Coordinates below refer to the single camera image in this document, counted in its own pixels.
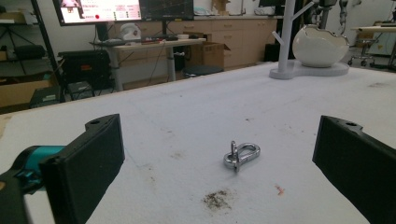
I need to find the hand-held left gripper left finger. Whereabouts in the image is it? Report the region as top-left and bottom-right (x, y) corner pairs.
(38, 113), (126, 224)

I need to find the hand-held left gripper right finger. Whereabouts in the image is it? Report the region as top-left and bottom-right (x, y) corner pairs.
(312, 115), (396, 224)

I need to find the silver metal carabiner clip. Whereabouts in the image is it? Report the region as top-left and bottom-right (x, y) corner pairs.
(222, 140), (262, 174)

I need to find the white jewelry tree stand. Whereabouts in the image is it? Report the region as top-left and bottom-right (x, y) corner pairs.
(268, 0), (350, 80)

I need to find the small black box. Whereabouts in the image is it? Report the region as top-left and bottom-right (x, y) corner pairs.
(28, 85), (65, 109)

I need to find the flat cardboard sheet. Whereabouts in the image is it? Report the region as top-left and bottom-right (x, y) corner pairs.
(0, 78), (54, 109)

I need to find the black equipment case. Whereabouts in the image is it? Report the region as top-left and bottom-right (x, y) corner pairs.
(57, 49), (111, 90)

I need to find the rolling chair base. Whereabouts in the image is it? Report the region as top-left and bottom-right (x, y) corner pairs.
(346, 37), (379, 68)

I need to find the white round bowl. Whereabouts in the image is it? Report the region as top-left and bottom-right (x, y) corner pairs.
(291, 23), (350, 68)

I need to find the black keyboard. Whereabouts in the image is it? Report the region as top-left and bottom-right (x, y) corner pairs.
(90, 37), (148, 48)

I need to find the light wooden desk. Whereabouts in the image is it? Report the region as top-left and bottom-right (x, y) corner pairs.
(106, 37), (207, 92)

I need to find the black metal shelf rack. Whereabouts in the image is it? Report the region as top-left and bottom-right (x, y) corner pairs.
(0, 0), (64, 104)

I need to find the white rounded device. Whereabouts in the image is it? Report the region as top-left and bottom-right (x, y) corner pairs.
(120, 22), (142, 42)

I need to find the black round stool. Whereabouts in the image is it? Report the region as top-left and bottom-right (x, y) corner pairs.
(182, 64), (225, 78)

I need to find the monitor with pink screen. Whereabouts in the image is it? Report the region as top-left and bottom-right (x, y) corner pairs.
(51, 0), (143, 27)

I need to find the brown cardboard box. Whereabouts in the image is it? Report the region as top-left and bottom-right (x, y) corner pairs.
(183, 32), (232, 70)

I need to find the wooden cabinet row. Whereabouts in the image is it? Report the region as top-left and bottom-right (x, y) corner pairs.
(108, 16), (278, 69)

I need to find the monitor with dark screen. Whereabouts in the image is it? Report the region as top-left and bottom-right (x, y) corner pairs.
(138, 0), (195, 22)

